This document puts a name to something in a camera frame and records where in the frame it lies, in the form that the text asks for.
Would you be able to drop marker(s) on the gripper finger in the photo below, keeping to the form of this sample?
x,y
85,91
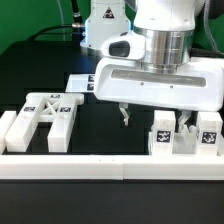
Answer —
x,y
124,109
185,115

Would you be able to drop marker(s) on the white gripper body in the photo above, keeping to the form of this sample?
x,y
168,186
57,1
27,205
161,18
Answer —
x,y
155,69

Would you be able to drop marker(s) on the white chair seat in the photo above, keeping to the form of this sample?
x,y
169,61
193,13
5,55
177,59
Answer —
x,y
184,143

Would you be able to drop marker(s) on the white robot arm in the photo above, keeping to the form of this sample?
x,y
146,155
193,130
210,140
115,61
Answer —
x,y
110,18

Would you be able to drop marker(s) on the white marker sheet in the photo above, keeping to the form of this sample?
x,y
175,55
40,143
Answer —
x,y
80,83

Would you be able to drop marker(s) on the white U-shaped fence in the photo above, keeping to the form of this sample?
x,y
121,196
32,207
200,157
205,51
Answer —
x,y
104,167

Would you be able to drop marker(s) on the white chair back frame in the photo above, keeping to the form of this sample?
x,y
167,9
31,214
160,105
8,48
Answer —
x,y
58,109

